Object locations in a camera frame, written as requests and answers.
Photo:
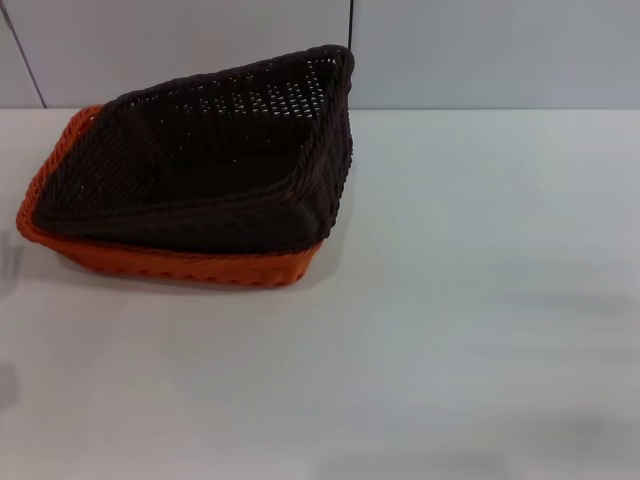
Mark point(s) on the dark brown woven basket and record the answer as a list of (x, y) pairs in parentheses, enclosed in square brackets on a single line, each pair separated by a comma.
[(200, 165)]

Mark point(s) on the orange woven plastic basket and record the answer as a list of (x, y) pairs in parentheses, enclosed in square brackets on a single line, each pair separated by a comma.
[(150, 267)]

